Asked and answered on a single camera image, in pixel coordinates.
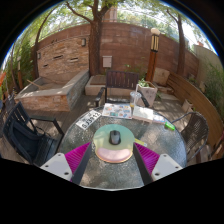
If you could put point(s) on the grey computer mouse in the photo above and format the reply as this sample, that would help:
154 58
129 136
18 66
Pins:
115 137

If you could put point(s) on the thick tree trunk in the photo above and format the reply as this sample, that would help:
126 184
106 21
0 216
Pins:
95 50

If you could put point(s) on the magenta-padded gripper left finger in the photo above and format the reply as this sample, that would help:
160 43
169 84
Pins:
58 165

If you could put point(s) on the black metal chair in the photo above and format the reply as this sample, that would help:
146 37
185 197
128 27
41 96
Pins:
23 136

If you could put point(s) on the white drinking straw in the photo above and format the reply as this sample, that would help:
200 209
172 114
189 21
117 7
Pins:
137 88

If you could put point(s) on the low concrete block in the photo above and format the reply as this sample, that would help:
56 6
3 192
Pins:
95 86

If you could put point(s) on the clear plastic cup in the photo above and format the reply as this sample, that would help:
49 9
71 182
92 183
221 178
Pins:
135 100

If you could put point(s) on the blue white booklet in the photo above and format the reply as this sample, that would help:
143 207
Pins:
159 119

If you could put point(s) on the beige stone slab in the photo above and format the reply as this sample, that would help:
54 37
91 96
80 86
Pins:
161 76

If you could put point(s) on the stone raised bed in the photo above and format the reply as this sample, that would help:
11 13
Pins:
43 101

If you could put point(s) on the concrete planter with plant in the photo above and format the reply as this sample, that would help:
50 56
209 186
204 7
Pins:
149 93

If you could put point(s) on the wall lamp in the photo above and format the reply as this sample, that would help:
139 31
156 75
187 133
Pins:
83 42
38 55

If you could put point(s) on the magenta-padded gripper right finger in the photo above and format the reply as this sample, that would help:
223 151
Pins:
165 165

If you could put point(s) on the wooden lamp post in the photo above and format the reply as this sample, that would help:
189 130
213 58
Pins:
151 63

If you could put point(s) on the white licence plate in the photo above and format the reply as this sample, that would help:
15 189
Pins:
88 120

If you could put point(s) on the grey utility box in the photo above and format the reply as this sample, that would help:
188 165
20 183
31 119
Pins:
107 61

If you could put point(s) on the thin leaning tree trunk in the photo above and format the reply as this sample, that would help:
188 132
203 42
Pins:
35 60

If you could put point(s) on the white open book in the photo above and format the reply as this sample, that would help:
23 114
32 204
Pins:
143 114

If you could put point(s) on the slender tree trunk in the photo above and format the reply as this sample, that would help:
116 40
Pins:
181 50

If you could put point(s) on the green packet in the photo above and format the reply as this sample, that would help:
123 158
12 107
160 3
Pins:
170 126

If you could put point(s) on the dark wooden chair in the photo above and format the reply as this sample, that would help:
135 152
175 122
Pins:
121 80

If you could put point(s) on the colourful sticker sheet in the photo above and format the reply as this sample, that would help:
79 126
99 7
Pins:
116 111

